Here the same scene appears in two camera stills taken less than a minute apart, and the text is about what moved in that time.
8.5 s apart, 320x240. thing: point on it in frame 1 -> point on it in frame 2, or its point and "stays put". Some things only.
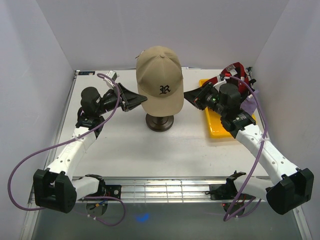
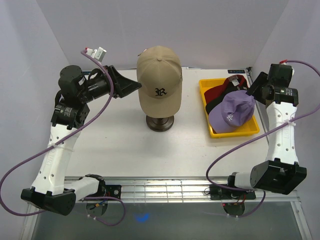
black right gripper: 195,97 -> 258,82
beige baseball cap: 159,77 stays put
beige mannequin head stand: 159,123 stays put
